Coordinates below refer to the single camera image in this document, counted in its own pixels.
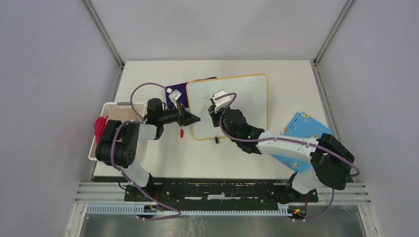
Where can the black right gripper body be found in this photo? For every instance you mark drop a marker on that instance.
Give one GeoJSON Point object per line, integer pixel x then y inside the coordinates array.
{"type": "Point", "coordinates": [216, 116]}

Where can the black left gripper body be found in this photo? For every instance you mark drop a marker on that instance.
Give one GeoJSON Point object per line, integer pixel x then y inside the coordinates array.
{"type": "Point", "coordinates": [179, 118]}

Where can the yellow framed whiteboard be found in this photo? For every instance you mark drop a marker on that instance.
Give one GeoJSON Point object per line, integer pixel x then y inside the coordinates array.
{"type": "Point", "coordinates": [252, 100]}

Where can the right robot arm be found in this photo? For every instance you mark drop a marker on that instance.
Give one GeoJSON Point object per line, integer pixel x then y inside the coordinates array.
{"type": "Point", "coordinates": [330, 161]}

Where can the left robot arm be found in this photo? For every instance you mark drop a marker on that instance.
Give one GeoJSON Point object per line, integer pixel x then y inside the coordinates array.
{"type": "Point", "coordinates": [121, 143]}

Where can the purple cloth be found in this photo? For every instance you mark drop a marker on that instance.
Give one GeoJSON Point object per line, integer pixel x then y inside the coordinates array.
{"type": "Point", "coordinates": [182, 98]}

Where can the white plastic basket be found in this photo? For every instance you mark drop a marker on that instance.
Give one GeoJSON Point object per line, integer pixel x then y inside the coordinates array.
{"type": "Point", "coordinates": [105, 110]}

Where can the beige folded cloth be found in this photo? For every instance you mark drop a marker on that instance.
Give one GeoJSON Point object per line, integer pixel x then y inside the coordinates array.
{"type": "Point", "coordinates": [123, 114]}

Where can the pink cloth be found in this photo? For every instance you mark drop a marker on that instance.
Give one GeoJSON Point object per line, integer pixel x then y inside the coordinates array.
{"type": "Point", "coordinates": [99, 127]}

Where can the blue cartoon astronaut cloth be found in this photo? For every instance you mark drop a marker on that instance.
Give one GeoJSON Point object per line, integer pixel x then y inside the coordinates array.
{"type": "Point", "coordinates": [301, 125]}

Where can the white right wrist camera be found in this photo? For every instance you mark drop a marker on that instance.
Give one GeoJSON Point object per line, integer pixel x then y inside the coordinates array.
{"type": "Point", "coordinates": [221, 100]}

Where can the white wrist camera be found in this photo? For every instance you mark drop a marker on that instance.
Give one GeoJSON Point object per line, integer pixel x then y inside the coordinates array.
{"type": "Point", "coordinates": [221, 100]}
{"type": "Point", "coordinates": [172, 96]}

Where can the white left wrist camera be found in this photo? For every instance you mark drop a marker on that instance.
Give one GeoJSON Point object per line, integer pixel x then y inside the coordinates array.
{"type": "Point", "coordinates": [172, 96]}

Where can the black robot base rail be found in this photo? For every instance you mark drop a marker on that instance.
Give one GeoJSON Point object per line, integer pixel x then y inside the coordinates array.
{"type": "Point", "coordinates": [194, 194]}

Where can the aluminium right corner post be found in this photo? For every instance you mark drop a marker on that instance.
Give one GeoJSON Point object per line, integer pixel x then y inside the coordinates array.
{"type": "Point", "coordinates": [332, 32]}

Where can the aluminium corner post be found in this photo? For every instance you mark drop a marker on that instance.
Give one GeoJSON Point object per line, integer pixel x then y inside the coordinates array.
{"type": "Point", "coordinates": [332, 32]}
{"type": "Point", "coordinates": [88, 4]}

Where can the aluminium left corner post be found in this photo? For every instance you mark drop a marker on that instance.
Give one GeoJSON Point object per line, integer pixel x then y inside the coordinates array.
{"type": "Point", "coordinates": [88, 4]}

